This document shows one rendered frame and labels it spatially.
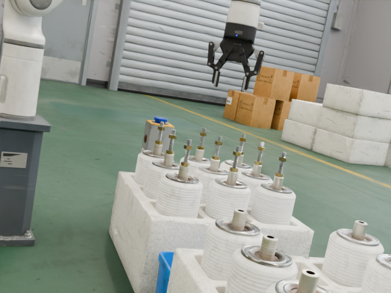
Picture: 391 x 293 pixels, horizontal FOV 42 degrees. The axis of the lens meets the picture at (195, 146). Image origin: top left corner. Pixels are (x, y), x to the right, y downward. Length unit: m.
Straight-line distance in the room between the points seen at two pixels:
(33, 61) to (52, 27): 5.07
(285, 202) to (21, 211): 0.63
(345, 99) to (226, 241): 3.22
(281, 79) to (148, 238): 4.20
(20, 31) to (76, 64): 5.15
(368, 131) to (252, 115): 1.43
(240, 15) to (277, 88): 3.95
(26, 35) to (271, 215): 0.69
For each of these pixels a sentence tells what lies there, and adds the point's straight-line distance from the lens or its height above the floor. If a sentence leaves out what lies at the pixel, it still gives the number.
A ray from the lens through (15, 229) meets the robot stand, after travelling 1.32.
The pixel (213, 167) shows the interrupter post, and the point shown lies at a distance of 1.27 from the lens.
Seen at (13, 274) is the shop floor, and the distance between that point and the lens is 1.19.
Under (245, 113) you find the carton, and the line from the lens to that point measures 5.16.
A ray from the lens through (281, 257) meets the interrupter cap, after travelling 0.77.
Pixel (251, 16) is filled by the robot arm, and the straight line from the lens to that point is 1.24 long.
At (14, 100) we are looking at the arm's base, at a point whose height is 0.34.
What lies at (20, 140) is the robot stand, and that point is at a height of 0.26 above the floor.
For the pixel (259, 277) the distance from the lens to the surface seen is 0.73.
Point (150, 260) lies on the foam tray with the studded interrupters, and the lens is 1.10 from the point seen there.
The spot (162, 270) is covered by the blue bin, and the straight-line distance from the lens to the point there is 1.05.
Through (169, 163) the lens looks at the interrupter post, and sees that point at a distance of 1.24.
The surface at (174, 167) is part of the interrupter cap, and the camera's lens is 1.24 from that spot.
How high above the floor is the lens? 0.50
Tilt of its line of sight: 9 degrees down
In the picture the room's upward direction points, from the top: 11 degrees clockwise
